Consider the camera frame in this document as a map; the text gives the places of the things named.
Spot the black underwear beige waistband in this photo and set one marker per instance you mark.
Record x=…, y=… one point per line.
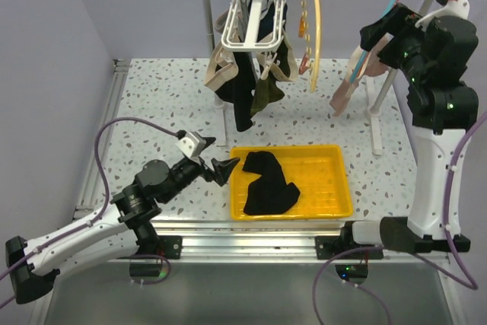
x=231, y=76

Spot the blue round clip hanger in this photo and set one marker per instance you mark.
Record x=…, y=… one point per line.
x=356, y=70

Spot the white rectangular clip hanger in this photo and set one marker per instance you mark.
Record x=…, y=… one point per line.
x=240, y=33

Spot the pink beige underwear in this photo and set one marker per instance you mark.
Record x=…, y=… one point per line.
x=371, y=67

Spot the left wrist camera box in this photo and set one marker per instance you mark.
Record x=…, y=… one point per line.
x=191, y=144

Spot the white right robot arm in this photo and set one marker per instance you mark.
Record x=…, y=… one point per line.
x=444, y=111

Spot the olive green underwear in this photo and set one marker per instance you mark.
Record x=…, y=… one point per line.
x=266, y=92

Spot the yellow round clip hanger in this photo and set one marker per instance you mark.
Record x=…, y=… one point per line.
x=310, y=30

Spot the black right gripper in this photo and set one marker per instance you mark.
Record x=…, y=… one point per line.
x=400, y=23

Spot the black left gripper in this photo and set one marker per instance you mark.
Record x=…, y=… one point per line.
x=222, y=170

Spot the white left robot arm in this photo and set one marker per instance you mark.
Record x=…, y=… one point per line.
x=121, y=228

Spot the yellow plastic tray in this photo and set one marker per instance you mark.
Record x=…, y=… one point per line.
x=317, y=170

